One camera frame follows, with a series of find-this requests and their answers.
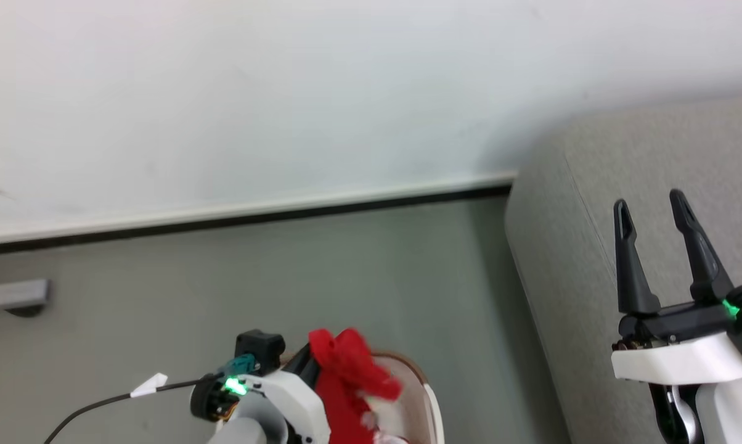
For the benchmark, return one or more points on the white baseboard with black strip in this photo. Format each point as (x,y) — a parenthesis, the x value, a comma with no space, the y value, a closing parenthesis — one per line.
(223,216)

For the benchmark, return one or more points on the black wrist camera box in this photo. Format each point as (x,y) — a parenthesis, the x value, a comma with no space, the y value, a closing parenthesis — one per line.
(260,348)

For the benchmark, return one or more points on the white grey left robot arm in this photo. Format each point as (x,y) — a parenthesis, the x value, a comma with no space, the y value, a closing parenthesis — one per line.
(248,428)

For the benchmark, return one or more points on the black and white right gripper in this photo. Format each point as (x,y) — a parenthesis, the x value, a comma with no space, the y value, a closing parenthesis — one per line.
(679,361)

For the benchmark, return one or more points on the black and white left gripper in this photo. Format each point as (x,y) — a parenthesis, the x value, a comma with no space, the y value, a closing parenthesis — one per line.
(291,398)

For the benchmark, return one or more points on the red and white fleece garment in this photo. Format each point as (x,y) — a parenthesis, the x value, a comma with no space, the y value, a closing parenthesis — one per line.
(343,382)

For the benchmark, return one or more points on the white laundry basket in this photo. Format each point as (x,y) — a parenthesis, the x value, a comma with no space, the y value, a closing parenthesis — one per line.
(417,394)

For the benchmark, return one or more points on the grey fabric sofa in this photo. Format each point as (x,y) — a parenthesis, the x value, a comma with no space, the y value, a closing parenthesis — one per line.
(568,259)

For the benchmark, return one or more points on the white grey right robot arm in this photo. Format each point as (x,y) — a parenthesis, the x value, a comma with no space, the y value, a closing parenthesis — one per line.
(725,416)

